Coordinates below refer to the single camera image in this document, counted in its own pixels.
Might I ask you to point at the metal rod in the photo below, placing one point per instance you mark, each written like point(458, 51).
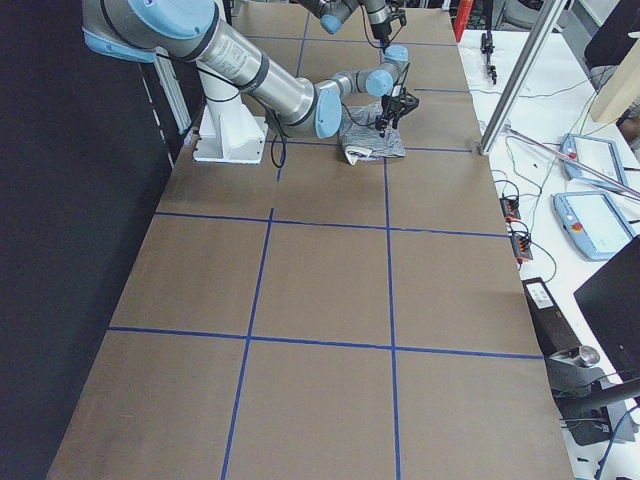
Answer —
point(571, 160)

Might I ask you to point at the navy white striped polo shirt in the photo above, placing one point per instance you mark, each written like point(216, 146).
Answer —
point(361, 141)

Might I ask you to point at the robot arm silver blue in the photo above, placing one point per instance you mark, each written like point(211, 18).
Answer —
point(197, 31)
point(334, 14)

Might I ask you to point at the black power strip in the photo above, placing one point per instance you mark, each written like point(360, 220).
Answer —
point(519, 233)

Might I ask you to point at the blue teach pendant lower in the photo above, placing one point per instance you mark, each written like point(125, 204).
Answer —
point(593, 222)

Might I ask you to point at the aluminium frame post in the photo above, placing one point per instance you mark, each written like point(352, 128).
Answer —
point(536, 40)

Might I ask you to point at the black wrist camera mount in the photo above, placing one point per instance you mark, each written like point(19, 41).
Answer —
point(399, 15)
point(407, 103)

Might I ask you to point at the black clamp stand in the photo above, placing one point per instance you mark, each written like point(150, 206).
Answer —
point(487, 45)

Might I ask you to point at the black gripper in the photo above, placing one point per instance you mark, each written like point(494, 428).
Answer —
point(390, 106)
point(380, 31)

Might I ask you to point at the black box with label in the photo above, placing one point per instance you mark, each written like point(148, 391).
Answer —
point(552, 329)

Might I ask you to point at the blue teach pendant upper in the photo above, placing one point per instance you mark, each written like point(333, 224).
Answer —
point(600, 154)

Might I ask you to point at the blue teach pendant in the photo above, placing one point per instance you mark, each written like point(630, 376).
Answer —
point(593, 222)
point(600, 154)

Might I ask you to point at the black monitor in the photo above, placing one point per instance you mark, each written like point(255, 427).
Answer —
point(609, 301)

